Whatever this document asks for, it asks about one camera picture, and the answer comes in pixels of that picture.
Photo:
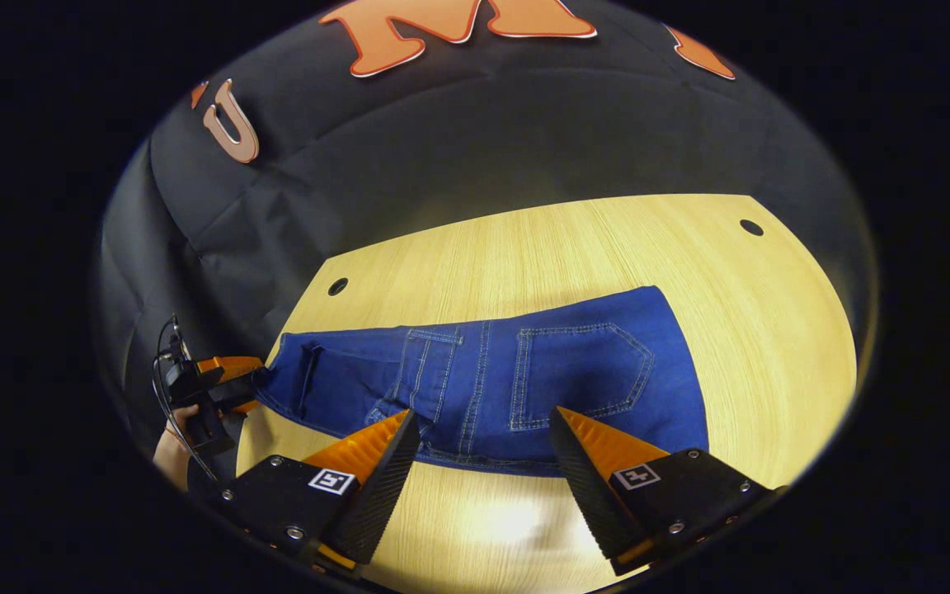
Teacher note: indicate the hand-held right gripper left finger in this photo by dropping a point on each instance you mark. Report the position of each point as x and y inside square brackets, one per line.
[380, 495]

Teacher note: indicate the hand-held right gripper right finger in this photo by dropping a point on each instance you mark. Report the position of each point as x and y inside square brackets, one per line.
[594, 495]

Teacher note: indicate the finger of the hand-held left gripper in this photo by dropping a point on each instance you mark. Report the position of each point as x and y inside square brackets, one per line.
[236, 366]
[246, 405]

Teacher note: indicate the blue denim jeans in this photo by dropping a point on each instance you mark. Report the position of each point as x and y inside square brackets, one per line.
[574, 371]

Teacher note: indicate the black backdrop cloth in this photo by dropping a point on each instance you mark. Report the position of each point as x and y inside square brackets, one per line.
[458, 148]

